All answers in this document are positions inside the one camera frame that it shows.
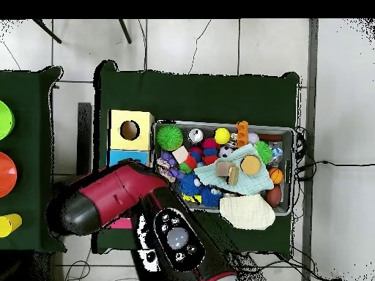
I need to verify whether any cream waffle cloth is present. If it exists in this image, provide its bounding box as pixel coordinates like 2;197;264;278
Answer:
218;193;276;231

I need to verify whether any wooden box with three holes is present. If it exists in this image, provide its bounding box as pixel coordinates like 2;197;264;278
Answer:
106;109;155;230

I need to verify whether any large green spiky ball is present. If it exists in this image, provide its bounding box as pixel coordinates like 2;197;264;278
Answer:
156;124;185;151

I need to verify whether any crumpled printed paper ball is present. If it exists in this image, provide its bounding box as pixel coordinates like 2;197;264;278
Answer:
155;159;174;180

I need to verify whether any plain wooden block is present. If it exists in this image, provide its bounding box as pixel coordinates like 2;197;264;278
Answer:
215;161;234;177

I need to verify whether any yellow ball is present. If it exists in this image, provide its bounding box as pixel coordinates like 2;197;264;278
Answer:
213;127;231;146

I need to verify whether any orange plastic toy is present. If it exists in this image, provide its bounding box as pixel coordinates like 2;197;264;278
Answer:
236;120;250;148

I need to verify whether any toy hamburger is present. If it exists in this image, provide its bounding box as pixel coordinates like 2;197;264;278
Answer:
240;154;261;176

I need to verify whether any light teal waffle cloth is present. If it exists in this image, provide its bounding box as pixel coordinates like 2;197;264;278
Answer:
193;143;274;196

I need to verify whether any small orange basketball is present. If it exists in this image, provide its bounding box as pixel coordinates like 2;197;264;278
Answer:
268;167;284;185

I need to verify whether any small brown football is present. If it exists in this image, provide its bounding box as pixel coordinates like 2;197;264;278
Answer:
265;185;283;208

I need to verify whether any black metal leg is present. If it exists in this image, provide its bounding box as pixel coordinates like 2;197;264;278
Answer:
31;18;63;45
117;18;133;45

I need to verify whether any dark green side tablecloth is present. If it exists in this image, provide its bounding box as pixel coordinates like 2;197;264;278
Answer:
0;66;67;253

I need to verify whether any orange plastic plate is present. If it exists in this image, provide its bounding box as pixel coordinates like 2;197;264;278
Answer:
0;151;18;198

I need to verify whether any green plastic plate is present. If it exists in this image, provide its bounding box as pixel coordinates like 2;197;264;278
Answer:
0;100;15;141

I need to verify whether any yellow plastic cup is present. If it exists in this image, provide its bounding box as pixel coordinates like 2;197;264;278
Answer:
0;213;23;239

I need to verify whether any shallow wire mesh bin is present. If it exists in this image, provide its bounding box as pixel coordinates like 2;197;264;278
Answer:
150;119;296;217

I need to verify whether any black upright post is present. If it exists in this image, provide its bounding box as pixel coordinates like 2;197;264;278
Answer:
76;102;93;176

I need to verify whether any black cable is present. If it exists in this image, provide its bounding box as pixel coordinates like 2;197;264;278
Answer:
295;159;375;181

